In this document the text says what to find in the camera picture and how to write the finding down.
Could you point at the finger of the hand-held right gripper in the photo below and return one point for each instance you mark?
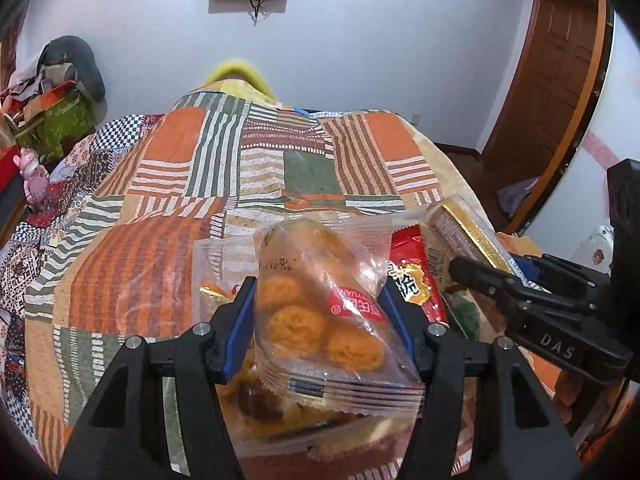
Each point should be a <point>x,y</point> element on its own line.
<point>560,272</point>
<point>480,277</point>

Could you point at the clear packet of round cookies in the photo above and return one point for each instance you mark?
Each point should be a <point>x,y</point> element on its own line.
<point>310,320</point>

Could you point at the green edged clear snack packet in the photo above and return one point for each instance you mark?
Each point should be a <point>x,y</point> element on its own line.
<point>466,317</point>

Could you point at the red snack packet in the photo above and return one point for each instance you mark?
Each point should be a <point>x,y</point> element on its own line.
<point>415,265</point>

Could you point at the grey purple cloth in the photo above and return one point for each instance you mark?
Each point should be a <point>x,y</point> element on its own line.
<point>520,197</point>

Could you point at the orange striped patchwork blanket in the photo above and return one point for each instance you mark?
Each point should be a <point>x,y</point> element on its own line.
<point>200,170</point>

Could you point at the yellow cushion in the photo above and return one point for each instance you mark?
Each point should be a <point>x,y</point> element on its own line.
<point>240,77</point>

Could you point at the orange cardboard box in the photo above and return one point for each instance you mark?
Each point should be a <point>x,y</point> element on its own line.
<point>52,97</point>

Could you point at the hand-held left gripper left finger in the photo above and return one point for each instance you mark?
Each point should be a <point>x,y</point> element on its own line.
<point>240,322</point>

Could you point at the checkered floral quilt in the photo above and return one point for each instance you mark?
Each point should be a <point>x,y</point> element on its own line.
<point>50,240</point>

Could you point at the pink plush toy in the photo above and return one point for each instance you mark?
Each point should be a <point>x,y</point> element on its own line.
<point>34,180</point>

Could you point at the red box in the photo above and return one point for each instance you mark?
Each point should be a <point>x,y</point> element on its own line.
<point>9,175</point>

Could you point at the gold cracker packet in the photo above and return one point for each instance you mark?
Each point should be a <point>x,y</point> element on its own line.
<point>465,235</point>

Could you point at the pile of clothes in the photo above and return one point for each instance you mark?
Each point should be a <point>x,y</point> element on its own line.
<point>25,82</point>

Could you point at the brown wooden door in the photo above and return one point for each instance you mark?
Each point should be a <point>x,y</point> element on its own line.
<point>545,90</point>

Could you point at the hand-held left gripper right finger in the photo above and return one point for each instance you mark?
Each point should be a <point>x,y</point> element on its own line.
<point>401,321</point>

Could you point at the large clear plastic bag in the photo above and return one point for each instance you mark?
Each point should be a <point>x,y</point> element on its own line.
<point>220,260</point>

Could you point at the green patterned bag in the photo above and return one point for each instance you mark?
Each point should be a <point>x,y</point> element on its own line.
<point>57,127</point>

